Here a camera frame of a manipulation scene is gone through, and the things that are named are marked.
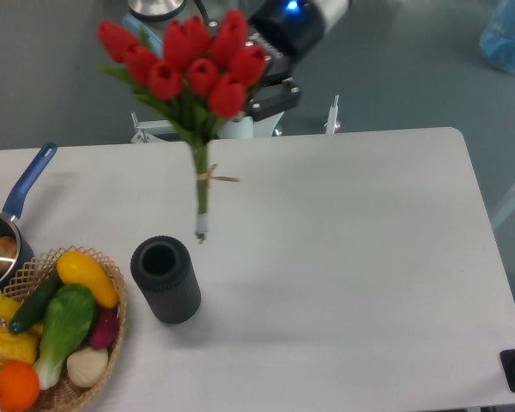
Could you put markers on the yellow squash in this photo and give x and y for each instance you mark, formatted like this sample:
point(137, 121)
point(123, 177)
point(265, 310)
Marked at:
point(75, 267)

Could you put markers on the orange fruit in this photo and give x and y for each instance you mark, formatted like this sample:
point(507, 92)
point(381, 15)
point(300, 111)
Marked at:
point(19, 387)

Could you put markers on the purple red radish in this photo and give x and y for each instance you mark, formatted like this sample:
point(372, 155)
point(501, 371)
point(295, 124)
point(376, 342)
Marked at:
point(105, 330)

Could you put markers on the yellow banana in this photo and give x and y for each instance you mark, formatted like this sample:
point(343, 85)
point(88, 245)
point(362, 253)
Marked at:
point(9, 307)

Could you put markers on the red tulip bouquet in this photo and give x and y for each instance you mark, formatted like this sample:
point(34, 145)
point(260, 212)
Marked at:
point(199, 82)

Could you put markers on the brown bread roll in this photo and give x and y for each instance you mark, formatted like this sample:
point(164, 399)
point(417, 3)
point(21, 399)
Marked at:
point(8, 253)

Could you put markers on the yellow bell pepper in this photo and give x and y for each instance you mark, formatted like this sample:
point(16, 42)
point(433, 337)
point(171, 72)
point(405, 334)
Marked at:
point(22, 347)

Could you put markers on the green bok choy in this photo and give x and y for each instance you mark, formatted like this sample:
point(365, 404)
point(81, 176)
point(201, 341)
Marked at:
point(67, 321)

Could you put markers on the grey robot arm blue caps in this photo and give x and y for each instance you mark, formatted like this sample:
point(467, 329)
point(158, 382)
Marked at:
point(142, 12)

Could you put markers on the black robotic gripper body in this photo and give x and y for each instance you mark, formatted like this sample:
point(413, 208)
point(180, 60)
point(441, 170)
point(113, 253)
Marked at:
point(287, 30)

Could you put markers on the dark grey ribbed vase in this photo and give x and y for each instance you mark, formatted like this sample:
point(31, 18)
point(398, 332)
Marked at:
point(161, 267)

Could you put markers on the blue handled saucepan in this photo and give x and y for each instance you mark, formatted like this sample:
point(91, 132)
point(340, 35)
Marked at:
point(14, 204)

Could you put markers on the dark green cucumber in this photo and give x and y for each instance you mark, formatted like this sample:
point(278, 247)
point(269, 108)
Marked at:
point(32, 310)

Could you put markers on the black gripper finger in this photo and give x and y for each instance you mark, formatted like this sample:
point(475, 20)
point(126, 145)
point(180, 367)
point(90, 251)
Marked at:
point(274, 99)

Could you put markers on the white garlic bulb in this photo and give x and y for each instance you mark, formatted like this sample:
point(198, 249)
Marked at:
point(85, 366)

